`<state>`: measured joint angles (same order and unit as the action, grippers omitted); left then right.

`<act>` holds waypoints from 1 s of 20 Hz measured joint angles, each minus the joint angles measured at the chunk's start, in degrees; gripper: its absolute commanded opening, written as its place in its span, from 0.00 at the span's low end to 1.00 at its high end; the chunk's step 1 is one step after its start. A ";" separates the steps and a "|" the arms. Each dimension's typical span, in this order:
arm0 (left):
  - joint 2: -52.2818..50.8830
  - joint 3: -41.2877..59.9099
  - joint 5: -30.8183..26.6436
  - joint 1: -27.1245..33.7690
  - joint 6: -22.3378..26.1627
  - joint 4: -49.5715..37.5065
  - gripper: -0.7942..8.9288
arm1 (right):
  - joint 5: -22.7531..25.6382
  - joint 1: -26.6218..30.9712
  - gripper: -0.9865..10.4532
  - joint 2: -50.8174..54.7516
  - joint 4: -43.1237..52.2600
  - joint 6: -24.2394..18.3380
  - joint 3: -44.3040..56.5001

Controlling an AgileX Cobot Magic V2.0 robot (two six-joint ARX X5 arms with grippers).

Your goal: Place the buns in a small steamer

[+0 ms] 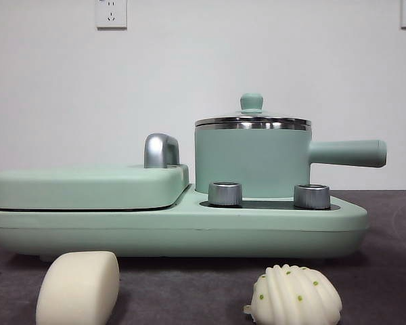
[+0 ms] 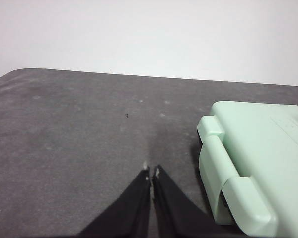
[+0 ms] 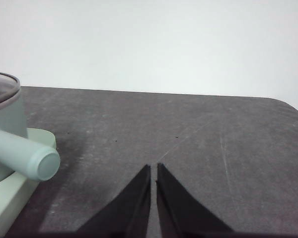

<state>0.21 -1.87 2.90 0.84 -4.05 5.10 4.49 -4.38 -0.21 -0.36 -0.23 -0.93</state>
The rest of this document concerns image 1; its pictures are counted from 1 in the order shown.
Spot glass pot lid green knob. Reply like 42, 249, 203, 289
194, 92, 311, 125

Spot ridged white bun green dots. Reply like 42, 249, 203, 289
243, 263, 343, 325

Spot plain white steamed bun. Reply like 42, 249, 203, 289
35, 251, 121, 325

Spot silver control knob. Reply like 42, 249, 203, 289
293, 183, 332, 209
208, 181, 244, 207

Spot mint green cooker base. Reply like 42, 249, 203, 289
0, 182, 370, 264

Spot mint green handled pot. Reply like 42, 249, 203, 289
194, 121, 388, 199

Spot silver grill lid handle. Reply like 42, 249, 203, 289
143, 133, 181, 169

